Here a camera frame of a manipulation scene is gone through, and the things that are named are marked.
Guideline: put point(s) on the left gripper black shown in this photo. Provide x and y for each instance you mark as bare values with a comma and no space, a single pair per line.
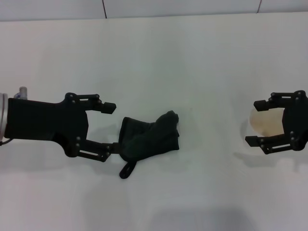
43,120

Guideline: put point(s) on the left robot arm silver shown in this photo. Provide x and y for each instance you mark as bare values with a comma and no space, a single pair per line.
3,115

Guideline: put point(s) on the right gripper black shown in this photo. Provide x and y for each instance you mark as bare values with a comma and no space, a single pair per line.
298,120

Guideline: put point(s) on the dark blue rag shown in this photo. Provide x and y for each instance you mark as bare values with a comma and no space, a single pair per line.
149,142

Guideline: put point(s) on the white paper cup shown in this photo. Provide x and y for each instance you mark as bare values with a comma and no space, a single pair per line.
264,122

